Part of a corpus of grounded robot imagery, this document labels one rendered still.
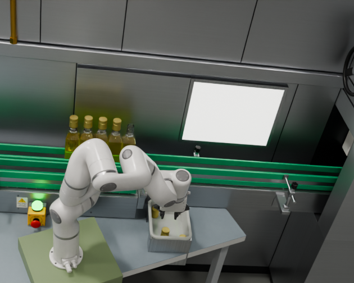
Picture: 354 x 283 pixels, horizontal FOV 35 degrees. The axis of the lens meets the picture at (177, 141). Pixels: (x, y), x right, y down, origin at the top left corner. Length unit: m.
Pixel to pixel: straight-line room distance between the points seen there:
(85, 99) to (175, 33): 0.47
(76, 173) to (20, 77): 0.72
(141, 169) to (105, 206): 0.67
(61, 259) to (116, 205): 0.38
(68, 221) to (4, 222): 0.51
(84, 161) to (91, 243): 0.55
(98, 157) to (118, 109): 0.70
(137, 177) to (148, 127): 0.75
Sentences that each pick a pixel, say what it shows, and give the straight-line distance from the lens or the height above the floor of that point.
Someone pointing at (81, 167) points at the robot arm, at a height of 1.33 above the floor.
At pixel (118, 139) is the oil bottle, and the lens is 2.31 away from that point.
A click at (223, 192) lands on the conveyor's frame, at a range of 2.51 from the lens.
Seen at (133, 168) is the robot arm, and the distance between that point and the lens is 1.74.
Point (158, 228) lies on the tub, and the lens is 2.39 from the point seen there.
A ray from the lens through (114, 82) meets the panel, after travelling 2.32.
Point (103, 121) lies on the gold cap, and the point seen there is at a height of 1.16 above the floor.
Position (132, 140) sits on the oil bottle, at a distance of 2.31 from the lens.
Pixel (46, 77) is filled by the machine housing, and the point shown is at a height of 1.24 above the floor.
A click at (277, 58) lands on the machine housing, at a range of 2.39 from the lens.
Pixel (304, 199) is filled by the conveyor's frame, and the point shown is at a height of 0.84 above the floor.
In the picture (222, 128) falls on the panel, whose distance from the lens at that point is 2.51.
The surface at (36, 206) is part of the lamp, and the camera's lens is 2.32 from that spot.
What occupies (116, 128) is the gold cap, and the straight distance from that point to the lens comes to 2.28.
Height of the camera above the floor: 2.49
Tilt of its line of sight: 37 degrees down
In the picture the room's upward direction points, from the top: 12 degrees clockwise
